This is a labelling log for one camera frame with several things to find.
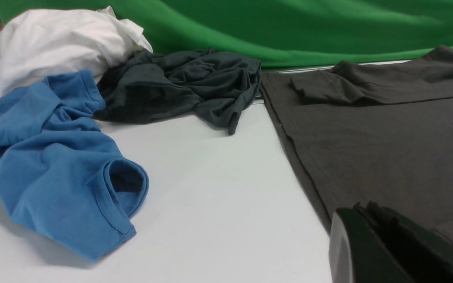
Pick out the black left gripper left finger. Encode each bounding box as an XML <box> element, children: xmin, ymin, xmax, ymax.
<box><xmin>328</xmin><ymin>208</ymin><xmax>414</xmax><ymax>283</ymax></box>

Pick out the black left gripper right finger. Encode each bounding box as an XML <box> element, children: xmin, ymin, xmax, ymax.
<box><xmin>354</xmin><ymin>202</ymin><xmax>453</xmax><ymax>283</ymax></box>

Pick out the gray long-sleeved shirt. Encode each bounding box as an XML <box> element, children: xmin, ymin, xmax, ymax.
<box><xmin>260</xmin><ymin>46</ymin><xmax>453</xmax><ymax>244</ymax></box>

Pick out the dark teal shirt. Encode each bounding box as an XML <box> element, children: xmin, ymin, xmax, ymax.
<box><xmin>94</xmin><ymin>48</ymin><xmax>262</xmax><ymax>135</ymax></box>

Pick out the blue shirt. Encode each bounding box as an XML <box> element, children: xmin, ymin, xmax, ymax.
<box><xmin>0</xmin><ymin>69</ymin><xmax>149</xmax><ymax>261</ymax></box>

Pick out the white shirt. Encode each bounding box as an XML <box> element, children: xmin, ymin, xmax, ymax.
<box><xmin>0</xmin><ymin>6</ymin><xmax>153</xmax><ymax>97</ymax></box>

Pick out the green backdrop cloth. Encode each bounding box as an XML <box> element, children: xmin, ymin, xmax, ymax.
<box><xmin>0</xmin><ymin>0</ymin><xmax>453</xmax><ymax>68</ymax></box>

